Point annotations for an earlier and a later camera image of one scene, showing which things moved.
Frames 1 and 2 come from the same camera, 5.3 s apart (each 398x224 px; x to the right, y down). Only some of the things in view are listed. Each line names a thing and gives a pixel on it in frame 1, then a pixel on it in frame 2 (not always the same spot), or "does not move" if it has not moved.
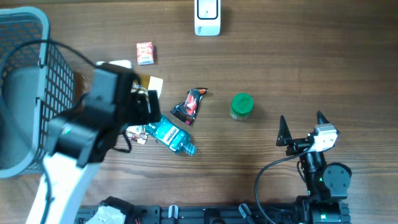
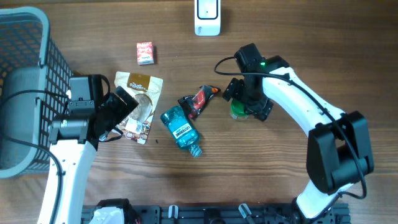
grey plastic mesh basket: [37, 84] does not move
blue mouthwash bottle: [175, 137] → [186, 137]
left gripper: [139, 100] → [123, 111]
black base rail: [287, 213] does not move
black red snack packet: [186, 111] → [193, 104]
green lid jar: [241, 106] does not move
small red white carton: [145, 53] does not move
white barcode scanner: [207, 17] does not move
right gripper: [285, 139] → [261, 109]
